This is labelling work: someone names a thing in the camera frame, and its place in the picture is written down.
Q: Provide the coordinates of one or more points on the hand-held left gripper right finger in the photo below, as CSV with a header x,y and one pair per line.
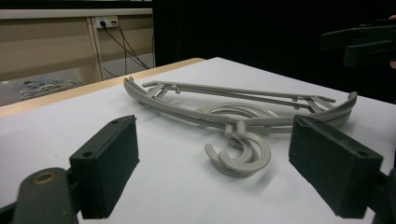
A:
x,y
330,161

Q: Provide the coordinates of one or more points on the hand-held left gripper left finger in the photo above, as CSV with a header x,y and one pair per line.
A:
x,y
106,161

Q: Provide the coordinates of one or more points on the black curtain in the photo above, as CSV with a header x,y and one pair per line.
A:
x,y
264,28

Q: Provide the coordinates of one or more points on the white wall power socket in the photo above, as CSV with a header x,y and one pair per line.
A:
x,y
106,21

